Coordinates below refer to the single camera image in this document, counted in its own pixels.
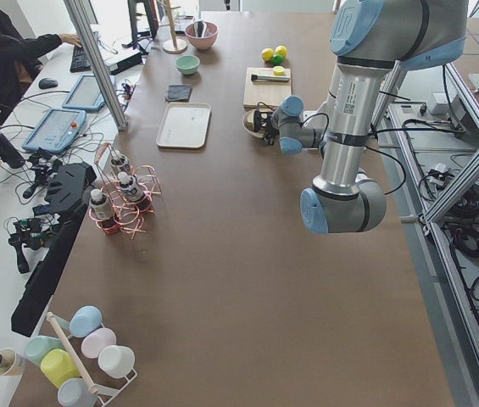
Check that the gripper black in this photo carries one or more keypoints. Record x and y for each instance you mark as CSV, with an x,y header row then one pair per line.
x,y
270,127

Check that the wooden cutting board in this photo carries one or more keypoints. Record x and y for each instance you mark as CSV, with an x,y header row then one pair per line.
x,y
269,92

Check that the cream rabbit tray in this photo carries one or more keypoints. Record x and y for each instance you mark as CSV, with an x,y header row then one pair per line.
x,y
184,125

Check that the computer mouse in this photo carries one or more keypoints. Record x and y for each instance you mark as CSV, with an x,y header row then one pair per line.
x,y
47,83

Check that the yellow lemon lower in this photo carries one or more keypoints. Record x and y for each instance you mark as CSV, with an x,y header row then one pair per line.
x,y
281,50

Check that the paper coffee cup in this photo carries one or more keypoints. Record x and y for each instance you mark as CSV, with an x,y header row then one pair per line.
x,y
11,363

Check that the dark bottle lower right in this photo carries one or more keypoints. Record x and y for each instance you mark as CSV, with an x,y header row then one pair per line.
x,y
102,209

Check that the teach pendant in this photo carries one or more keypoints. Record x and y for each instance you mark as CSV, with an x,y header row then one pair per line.
x,y
56,131
85,95

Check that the mint green bowl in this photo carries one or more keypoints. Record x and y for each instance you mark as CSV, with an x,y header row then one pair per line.
x,y
187,64

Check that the teach pendant near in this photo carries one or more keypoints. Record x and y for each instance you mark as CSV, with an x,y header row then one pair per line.
x,y
56,131

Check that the green lime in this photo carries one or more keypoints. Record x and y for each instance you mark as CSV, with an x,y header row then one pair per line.
x,y
277,59

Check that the grey folded cloth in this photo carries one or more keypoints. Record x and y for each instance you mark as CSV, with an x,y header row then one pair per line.
x,y
178,93

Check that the dark bottle upper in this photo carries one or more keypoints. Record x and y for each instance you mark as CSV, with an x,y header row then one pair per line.
x,y
120,163

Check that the yellow lemon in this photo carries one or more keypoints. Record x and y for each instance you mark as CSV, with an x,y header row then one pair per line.
x,y
281,50
267,54

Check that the dark bottle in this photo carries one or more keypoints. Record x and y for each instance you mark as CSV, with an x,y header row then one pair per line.
x,y
102,209
120,163
130,188

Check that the bread slice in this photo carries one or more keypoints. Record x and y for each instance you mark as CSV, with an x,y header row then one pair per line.
x,y
249,123

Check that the aluminium frame post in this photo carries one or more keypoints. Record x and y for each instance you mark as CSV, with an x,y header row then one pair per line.
x,y
80,21

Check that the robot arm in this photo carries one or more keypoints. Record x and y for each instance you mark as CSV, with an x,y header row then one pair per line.
x,y
368,38

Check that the teach pendant far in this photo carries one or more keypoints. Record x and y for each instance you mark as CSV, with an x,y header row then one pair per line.
x,y
85,95

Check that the copper wire bottle rack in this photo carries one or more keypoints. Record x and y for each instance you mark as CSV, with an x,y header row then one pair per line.
x,y
129,217

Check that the steel ice scoop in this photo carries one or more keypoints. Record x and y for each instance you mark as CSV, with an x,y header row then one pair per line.
x,y
199,28

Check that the black keyboard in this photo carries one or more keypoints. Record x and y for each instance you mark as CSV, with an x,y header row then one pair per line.
x,y
79,60

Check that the yellow lemon upper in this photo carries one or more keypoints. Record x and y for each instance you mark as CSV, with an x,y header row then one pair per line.
x,y
267,54

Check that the white round plate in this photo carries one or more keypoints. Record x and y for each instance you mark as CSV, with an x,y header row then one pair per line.
x,y
249,113

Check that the half lemon slice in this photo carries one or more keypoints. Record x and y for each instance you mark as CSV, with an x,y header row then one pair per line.
x,y
278,70

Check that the pink bowl with ice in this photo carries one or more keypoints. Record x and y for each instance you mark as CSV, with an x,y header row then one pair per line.
x,y
205,42

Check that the dark bottle lower left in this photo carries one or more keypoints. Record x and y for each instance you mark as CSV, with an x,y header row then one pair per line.
x,y
130,188

